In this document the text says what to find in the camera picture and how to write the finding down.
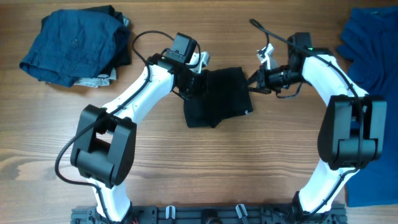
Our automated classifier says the black t-shirt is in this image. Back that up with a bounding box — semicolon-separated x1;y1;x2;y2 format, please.
183;67;253;128

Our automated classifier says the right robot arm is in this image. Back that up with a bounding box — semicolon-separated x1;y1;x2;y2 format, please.
248;32;387;219

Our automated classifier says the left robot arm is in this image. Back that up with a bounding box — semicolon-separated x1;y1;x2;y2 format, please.
70;33;209;223

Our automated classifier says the blue t-shirt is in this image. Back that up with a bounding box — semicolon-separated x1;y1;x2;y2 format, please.
336;6;398;208

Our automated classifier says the folded dark blue shirt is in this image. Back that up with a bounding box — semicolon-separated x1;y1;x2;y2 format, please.
19;9;131;88

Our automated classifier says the left black cable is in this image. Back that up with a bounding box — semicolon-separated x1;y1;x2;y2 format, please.
54;30;202;224

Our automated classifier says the black cable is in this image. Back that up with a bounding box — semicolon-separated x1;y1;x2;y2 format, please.
54;30;202;224
248;18;365;218

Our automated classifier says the right white rail clip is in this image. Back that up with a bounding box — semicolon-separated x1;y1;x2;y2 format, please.
235;203;248;219

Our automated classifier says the white rail clip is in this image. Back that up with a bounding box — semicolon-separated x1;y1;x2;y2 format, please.
165;205;176;220
235;203;248;219

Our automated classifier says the right black cable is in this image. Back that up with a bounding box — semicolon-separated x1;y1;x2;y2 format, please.
248;18;365;218

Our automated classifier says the left white rail clip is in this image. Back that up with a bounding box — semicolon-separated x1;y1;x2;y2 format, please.
165;205;176;220

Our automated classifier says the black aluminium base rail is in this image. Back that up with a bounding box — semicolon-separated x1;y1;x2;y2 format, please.
70;203;348;224

